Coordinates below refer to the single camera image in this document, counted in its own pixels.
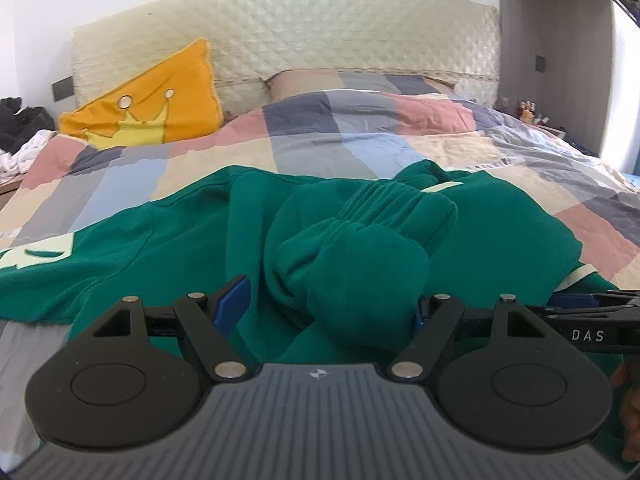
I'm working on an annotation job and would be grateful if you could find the green sweatshirt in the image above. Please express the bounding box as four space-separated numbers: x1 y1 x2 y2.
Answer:
0 159 599 366

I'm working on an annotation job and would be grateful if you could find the white clothes pile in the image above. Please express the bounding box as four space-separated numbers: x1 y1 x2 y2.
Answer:
0 129 55 184

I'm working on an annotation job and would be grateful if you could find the black clothes pile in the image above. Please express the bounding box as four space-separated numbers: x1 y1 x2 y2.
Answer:
0 98 55 154

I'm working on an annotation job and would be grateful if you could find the right hand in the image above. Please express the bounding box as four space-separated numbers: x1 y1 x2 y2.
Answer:
611 362 640 462

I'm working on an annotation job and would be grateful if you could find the blue curtain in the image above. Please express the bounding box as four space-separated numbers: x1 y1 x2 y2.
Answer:
632 153 640 176

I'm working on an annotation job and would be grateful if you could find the wooden bedside cabinet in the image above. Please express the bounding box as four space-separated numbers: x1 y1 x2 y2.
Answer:
0 176 24 209

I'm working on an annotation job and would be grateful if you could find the orange crown pillow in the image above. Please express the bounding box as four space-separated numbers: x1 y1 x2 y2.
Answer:
58 38 224 150

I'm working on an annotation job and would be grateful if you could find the patchwork checkered quilt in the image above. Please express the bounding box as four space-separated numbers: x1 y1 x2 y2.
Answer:
0 86 640 461

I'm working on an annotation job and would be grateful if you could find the cream quilted headboard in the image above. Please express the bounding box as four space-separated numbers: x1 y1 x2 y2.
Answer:
70 0 500 115

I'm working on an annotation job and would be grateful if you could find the checkered bed pillow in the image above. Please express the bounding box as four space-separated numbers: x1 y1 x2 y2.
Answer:
266 68 454 101

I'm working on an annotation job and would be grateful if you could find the dark niche wall switch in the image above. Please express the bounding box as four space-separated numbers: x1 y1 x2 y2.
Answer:
535 54 546 74

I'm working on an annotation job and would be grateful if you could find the dark wall switch panel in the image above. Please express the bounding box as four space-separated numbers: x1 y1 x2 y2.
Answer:
51 76 75 102

